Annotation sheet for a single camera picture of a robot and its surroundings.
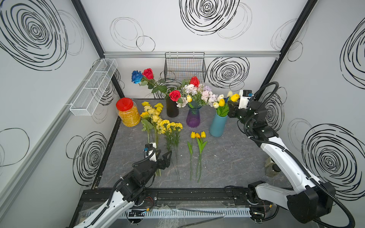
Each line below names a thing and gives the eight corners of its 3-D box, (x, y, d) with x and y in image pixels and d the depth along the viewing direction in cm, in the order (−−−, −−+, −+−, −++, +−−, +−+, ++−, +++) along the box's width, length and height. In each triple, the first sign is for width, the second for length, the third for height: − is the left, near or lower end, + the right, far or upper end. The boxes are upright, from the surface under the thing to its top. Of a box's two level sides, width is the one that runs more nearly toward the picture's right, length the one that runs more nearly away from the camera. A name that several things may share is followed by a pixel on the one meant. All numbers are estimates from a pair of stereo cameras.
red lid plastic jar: (122, 127, 104) (112, 111, 90) (126, 113, 113) (118, 97, 98) (139, 127, 104) (132, 111, 90) (142, 114, 113) (136, 97, 98)
